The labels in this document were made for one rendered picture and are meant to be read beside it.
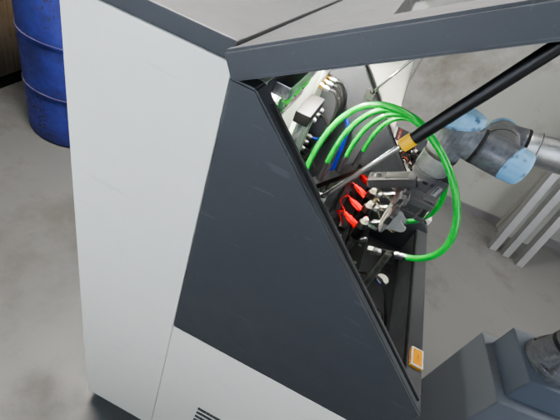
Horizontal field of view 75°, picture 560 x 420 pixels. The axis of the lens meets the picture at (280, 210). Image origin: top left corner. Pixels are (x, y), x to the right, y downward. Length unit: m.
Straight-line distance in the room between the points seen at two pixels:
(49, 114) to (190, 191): 2.15
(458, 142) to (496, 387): 0.79
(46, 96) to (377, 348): 2.38
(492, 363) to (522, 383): 0.12
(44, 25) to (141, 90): 1.89
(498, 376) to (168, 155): 1.15
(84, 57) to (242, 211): 0.34
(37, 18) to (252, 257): 2.05
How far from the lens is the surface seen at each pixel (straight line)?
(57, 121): 2.75
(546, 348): 1.33
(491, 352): 1.42
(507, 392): 1.35
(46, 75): 2.62
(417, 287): 1.15
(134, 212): 0.78
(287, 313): 0.76
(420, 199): 0.91
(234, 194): 0.61
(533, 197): 3.47
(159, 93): 0.61
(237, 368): 1.01
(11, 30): 3.37
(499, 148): 0.85
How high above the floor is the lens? 1.65
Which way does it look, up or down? 39 degrees down
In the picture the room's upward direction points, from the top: 23 degrees clockwise
